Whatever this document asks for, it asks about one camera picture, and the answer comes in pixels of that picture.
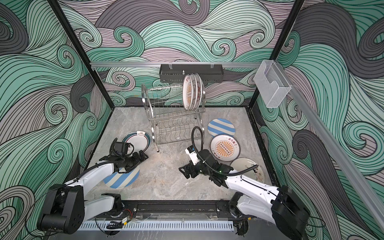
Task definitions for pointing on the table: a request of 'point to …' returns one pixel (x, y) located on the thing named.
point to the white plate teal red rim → (140, 140)
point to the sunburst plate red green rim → (225, 147)
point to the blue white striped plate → (221, 126)
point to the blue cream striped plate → (122, 179)
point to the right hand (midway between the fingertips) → (184, 166)
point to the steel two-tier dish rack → (171, 121)
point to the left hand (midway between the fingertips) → (143, 159)
